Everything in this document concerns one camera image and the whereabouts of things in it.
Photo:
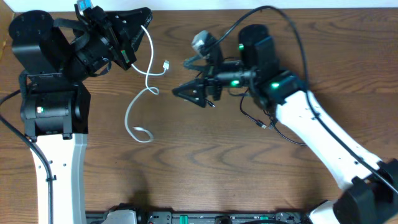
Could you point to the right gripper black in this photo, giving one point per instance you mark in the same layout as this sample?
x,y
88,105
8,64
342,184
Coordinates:
x,y
209,86

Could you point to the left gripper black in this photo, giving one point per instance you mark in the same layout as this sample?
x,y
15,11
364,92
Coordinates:
x,y
116,43

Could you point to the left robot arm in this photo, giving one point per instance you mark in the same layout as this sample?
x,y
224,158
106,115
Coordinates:
x,y
58,55

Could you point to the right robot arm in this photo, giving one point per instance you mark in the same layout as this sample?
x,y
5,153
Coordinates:
x,y
369,185

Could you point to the cardboard panel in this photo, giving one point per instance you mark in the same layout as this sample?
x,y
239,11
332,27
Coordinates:
x,y
6,16

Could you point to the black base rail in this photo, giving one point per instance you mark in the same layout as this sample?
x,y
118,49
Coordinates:
x,y
169,216

